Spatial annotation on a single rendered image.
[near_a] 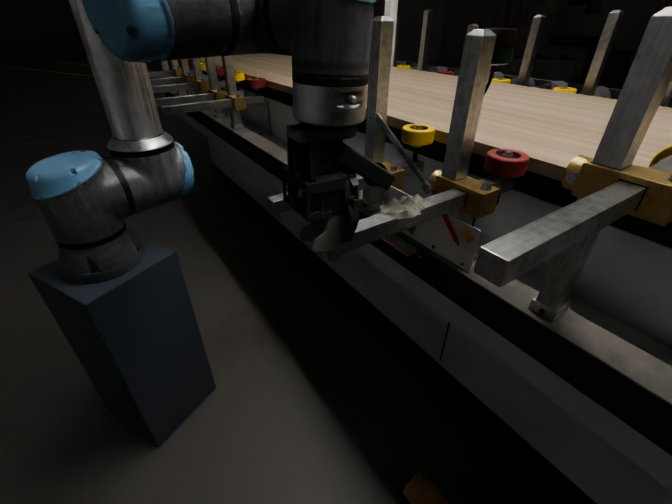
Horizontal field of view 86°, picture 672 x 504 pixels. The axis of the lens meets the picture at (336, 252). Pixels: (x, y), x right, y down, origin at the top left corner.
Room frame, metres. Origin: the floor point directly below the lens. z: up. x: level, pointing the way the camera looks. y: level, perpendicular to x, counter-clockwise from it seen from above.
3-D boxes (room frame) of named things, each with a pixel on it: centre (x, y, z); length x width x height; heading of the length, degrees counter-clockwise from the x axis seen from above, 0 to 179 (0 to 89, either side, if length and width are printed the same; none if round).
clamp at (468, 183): (0.66, -0.25, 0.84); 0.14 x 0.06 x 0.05; 34
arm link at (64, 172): (0.78, 0.60, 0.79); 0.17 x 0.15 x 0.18; 139
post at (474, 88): (0.68, -0.24, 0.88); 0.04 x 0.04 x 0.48; 34
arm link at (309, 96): (0.46, 0.01, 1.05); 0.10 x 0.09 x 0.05; 33
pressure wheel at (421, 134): (0.91, -0.21, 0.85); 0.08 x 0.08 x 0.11
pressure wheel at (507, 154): (0.71, -0.35, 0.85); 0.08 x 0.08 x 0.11
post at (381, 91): (0.89, -0.10, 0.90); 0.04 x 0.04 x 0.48; 34
